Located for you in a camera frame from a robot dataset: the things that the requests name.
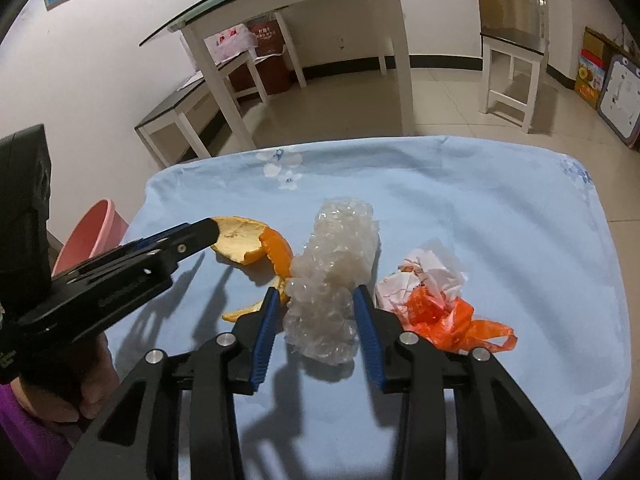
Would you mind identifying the light blue floral tablecloth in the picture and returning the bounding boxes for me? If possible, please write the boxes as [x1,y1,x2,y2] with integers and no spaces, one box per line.
[102,135,632,480]

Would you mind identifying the clear bubble wrap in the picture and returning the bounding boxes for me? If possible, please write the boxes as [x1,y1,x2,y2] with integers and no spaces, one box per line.
[282,197,382,367]

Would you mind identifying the white drawing board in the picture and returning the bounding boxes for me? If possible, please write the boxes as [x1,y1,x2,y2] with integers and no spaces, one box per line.
[597,52,640,151]

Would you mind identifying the large orange peel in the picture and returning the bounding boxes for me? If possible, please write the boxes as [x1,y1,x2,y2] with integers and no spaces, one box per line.
[210,216,294,282]

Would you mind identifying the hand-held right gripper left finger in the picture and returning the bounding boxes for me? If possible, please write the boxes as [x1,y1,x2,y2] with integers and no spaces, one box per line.
[57,287,281,480]

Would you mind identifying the person's left forearm purple sleeve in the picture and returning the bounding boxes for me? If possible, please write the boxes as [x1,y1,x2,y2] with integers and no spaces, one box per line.
[0,384,77,480]

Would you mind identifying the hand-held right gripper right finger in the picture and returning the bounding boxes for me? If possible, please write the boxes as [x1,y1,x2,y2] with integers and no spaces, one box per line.
[352,284,584,480]

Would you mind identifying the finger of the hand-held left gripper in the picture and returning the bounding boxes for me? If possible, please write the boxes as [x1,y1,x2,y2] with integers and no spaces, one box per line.
[117,220,202,257]
[149,217,221,281]

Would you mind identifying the colourful fruit box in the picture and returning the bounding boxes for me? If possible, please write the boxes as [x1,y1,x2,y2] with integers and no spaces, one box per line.
[575,49,610,110]

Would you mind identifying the red cardboard box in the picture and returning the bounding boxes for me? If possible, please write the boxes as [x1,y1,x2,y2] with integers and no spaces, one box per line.
[230,19,292,96]

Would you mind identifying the white bench with dark top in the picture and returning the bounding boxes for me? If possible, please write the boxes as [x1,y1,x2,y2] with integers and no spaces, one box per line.
[135,55,269,170]

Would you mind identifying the crumpled white paper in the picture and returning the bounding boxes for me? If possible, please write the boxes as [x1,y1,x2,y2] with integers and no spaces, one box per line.
[376,247,470,314]

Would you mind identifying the pink plastic bin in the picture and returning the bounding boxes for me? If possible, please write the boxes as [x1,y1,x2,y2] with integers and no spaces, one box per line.
[51,199,131,277]

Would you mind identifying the person's left hand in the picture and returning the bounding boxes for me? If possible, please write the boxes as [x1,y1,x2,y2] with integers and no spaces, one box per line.
[15,332,122,423]

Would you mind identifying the orange plastic bag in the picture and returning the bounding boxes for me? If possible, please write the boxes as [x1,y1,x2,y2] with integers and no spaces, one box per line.
[400,287,517,356]

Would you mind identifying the pink white plastic bag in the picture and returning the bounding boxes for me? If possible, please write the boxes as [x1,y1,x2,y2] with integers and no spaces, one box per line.
[207,22,259,64]

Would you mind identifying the small orange peel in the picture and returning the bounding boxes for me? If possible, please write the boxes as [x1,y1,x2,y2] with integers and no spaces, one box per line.
[221,280,292,323]

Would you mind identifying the white stool with dark top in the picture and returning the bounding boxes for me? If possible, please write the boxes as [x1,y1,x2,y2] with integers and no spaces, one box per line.
[480,27,549,135]

